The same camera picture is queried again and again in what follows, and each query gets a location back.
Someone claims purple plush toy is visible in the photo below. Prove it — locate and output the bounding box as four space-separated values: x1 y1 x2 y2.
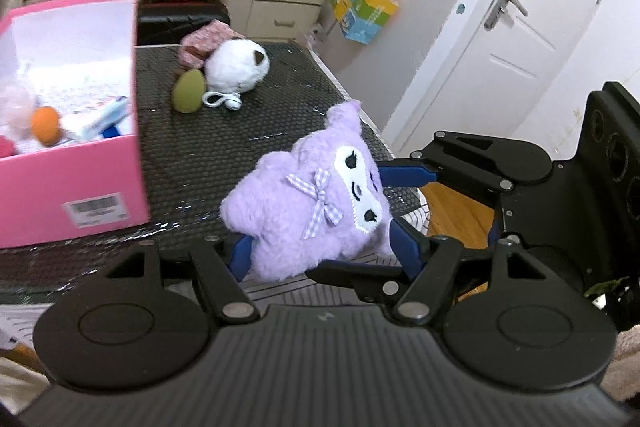
220 100 392 282

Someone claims green makeup sponge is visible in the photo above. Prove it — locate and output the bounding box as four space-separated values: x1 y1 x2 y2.
171 69 206 114

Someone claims white round plush toy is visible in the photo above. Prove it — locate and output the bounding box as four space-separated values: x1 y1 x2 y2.
202 39 270 110

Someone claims orange makeup sponge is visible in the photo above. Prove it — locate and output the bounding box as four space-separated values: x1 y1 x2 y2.
30 106 63 147

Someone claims pink strawberry plush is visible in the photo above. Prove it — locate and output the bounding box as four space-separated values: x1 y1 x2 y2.
0 136 16 159

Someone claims white mesh bath pouf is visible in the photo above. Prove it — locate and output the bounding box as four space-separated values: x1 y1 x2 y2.
1 83 35 140

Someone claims white door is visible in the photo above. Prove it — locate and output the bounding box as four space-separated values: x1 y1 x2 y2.
385 0 598 154

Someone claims pink cardboard box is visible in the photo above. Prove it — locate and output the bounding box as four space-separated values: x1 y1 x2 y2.
1 0 150 248

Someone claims black suitcase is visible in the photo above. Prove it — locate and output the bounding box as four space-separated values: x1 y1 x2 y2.
137 0 231 46

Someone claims silver door handle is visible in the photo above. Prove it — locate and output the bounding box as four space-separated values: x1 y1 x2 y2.
484 0 529 31

